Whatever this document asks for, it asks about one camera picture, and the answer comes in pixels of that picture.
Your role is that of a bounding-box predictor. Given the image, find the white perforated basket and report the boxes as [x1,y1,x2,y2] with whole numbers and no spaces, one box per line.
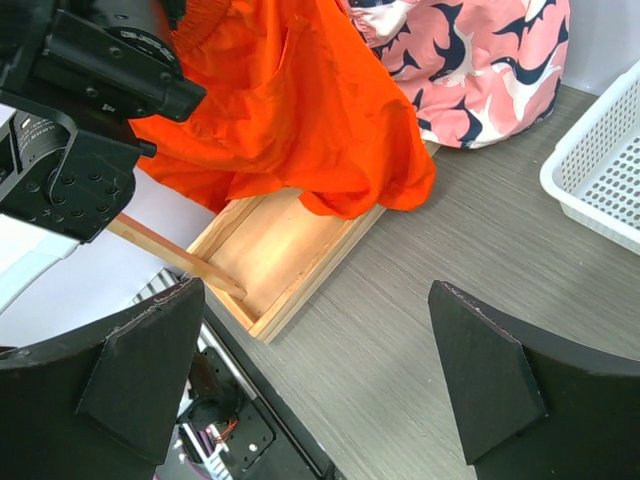
[539,64,640,254]

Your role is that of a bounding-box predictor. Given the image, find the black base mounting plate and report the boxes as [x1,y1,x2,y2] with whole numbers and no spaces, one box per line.
[173,309,344,479]

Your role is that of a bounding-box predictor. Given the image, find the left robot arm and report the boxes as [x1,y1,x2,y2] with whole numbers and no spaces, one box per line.
[1,1,206,307]

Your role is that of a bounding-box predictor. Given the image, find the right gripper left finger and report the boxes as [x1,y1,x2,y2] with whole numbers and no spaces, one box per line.
[1,278,205,479]

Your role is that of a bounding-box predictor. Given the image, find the pink patterned shorts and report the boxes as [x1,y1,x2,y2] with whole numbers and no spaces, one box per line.
[344,0,570,149]

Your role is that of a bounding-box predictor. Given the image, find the orange shorts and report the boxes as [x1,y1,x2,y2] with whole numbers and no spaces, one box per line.
[132,1,436,219]

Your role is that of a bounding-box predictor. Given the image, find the wooden clothes rack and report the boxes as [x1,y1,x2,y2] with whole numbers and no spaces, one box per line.
[108,190,385,343]

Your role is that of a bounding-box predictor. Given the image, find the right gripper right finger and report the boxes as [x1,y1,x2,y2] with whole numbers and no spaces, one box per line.
[428,281,639,479]

